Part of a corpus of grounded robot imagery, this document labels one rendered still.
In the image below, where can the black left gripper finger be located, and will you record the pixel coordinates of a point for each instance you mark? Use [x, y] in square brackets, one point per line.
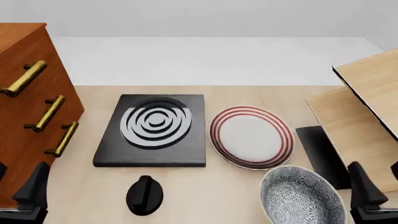
[2, 170]
[35, 189]

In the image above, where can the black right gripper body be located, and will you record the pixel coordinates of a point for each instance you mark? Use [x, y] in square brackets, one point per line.
[379, 217]

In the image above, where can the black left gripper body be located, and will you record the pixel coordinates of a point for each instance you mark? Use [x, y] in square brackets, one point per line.
[18, 217]

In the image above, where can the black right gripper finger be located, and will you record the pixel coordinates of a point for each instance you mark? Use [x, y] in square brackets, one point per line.
[362, 189]
[395, 169]

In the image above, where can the grey patterned bowl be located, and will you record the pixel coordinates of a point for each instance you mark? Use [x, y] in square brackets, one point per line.
[298, 198]

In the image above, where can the pale wooden rack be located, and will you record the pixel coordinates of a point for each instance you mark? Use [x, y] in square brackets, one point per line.
[348, 121]

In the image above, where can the round black stove knob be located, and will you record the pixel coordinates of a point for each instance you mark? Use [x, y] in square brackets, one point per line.
[144, 198]

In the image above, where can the white plate with red rings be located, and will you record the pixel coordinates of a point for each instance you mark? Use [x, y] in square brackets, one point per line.
[248, 137]

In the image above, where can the wooden cabinet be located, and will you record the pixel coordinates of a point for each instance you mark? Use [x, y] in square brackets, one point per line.
[28, 46]

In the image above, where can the flat black stove plate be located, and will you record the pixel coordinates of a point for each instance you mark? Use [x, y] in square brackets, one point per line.
[186, 151]

